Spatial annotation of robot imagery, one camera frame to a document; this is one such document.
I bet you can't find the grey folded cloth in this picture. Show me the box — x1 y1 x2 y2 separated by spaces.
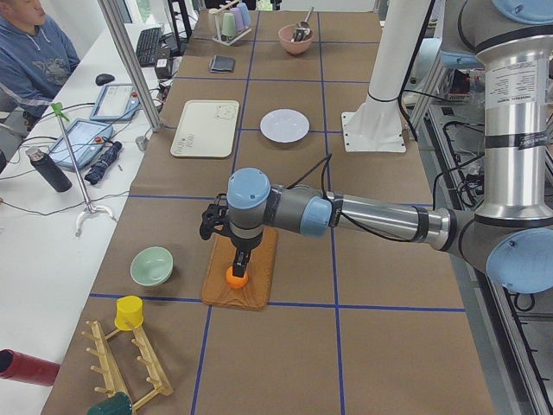
209 54 236 73

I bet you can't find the purple cup on rack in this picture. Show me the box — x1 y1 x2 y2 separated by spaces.
230 7 245 32

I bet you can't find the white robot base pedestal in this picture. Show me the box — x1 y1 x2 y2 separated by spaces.
342 0 434 153

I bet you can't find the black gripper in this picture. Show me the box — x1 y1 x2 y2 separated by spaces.
230 224 262 277

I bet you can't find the orange fruit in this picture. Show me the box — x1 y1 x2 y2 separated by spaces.
226 266 249 290

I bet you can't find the teach pendant near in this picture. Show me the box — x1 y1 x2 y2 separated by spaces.
49 118 113 169

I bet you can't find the white cup rack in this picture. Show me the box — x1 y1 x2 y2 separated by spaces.
208 0 251 46

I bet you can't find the green bowl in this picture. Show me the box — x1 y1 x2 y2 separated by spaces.
130 246 174 287

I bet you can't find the teach pendant far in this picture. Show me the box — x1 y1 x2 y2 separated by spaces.
89 83 140 122

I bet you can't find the black keyboard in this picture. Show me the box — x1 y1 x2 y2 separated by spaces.
135 27 162 67

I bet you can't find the cream bear tray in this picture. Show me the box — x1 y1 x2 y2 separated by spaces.
169 99 239 158

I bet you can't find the wooden cup rack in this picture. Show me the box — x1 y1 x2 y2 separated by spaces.
81 320 175 414

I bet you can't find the green cup on rack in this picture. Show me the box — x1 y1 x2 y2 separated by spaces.
221 12 237 38

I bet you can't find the dark green cup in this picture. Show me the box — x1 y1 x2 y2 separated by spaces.
86 392 133 415

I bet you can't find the teach pendant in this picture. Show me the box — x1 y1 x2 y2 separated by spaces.
89 83 140 122
49 118 113 169

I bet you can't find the seated person blue hoodie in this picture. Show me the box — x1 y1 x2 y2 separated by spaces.
1 1 80 129

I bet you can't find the black computer mouse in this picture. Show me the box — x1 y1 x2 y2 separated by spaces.
95 73 115 86

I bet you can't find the folded dark blue umbrella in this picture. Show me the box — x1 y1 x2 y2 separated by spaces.
85 141 123 185

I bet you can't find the blue cup on rack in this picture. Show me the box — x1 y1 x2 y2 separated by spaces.
237 3 251 27

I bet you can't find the black water bottle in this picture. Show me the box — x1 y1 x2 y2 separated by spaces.
26 147 72 193

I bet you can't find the metal stand with green clip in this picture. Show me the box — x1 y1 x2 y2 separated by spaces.
51 103 118 238

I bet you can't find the pink bowl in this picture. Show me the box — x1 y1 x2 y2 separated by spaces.
277 24 314 55

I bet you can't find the white round plate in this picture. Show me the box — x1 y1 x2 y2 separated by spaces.
260 109 309 144

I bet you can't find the yellow cup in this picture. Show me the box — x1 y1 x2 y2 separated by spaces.
114 296 144 331

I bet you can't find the aluminium frame post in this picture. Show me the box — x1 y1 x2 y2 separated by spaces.
98 0 162 132

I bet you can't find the wooden cutting board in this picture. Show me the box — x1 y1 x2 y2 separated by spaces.
200 227 278 310

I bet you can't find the metal ice scoop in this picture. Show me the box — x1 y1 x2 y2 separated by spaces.
292 6 314 42

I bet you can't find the red cylinder bottle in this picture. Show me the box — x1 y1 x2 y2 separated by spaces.
1 349 60 386

